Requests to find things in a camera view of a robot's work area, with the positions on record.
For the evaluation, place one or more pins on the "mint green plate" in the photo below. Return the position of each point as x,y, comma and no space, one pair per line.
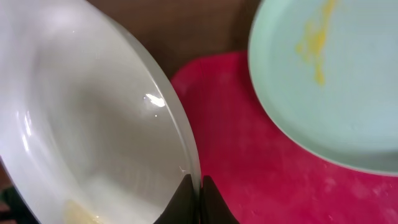
325,73

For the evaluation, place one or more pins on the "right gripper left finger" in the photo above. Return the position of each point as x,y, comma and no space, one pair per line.
182,208

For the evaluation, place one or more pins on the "white plate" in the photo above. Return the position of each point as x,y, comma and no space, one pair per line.
90,124

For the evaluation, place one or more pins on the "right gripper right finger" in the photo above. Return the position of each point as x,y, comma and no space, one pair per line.
213,208

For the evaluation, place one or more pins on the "black tray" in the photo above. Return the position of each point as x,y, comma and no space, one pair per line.
14,209

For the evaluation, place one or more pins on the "red tray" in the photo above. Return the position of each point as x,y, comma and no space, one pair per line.
263,176

